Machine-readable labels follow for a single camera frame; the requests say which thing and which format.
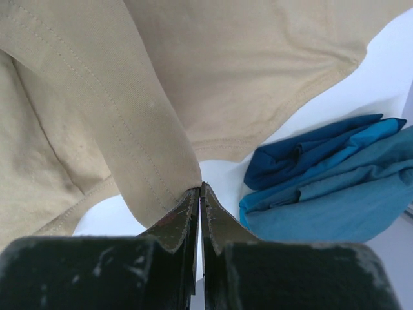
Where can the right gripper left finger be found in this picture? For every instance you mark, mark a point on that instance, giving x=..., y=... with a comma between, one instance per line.
x=154, y=270

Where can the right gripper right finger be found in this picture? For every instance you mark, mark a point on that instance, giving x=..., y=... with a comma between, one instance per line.
x=241, y=271

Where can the folded blue t shirt stack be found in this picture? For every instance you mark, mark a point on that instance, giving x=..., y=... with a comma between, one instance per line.
x=346, y=181

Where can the beige t shirt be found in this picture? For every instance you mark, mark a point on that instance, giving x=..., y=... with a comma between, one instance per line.
x=105, y=98

